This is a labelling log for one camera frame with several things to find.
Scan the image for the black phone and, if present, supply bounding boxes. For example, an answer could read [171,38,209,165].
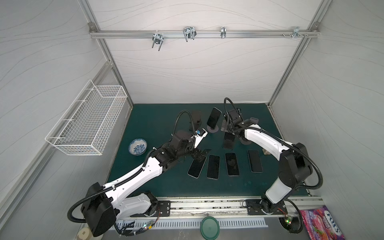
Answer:
[188,157,207,179]
[207,107,222,130]

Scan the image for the green-edged phone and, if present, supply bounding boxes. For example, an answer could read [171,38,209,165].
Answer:
[207,155,220,180]
[248,150,263,173]

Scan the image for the cracked phone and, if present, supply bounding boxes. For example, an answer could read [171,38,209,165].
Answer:
[225,153,240,177]

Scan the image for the grey round stand front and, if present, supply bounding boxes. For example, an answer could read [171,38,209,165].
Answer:
[249,118,259,125]

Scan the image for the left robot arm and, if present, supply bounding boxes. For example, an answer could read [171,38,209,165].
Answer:
[67,127,208,237]

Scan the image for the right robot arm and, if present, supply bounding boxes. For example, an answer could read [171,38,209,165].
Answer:
[224,97,324,215]

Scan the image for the black stand right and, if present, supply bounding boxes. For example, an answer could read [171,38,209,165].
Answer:
[223,141,235,150]

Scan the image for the black stand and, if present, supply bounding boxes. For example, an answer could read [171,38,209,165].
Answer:
[189,111,202,132]
[223,141,235,150]

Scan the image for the black stand back left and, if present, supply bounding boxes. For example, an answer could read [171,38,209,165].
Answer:
[189,111,202,132]

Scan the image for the green table mat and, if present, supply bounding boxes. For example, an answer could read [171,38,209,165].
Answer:
[107,103,310,198]

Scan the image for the small jar black lid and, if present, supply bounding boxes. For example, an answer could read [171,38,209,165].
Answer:
[262,149,271,155]

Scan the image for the blue white ceramic dish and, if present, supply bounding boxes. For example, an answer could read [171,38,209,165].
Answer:
[129,138,147,156]

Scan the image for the green round lid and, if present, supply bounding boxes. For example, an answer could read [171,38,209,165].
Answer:
[200,216,220,240]

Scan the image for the metal hook clamp middle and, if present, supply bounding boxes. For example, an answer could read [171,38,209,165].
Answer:
[183,27,197,42]

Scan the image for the metal hook clamp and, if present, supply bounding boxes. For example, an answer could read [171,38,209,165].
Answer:
[282,27,309,39]
[152,33,164,51]
[183,27,197,42]

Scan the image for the metal hook clamp left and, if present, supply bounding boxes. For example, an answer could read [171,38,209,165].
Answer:
[152,33,164,51]

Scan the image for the metal hook clamp right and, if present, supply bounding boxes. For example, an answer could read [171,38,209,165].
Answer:
[282,27,309,39]

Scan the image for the pink candy bag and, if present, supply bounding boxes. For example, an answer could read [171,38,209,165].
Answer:
[300,206,345,240]

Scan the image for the aluminium crossbar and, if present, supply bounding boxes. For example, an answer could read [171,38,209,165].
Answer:
[90,29,321,39]

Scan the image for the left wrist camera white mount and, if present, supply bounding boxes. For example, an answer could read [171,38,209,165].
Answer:
[194,128,208,149]

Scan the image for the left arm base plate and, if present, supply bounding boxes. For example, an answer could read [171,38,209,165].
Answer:
[131,201,171,217]

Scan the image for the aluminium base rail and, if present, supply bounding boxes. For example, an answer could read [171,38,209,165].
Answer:
[117,196,325,230]

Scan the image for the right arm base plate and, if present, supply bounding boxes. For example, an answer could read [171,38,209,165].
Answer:
[244,199,288,216]

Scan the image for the metal ring clamp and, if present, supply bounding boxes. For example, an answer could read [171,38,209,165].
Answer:
[221,27,227,39]

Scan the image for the white wire basket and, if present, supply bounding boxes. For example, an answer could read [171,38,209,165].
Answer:
[45,80,127,156]

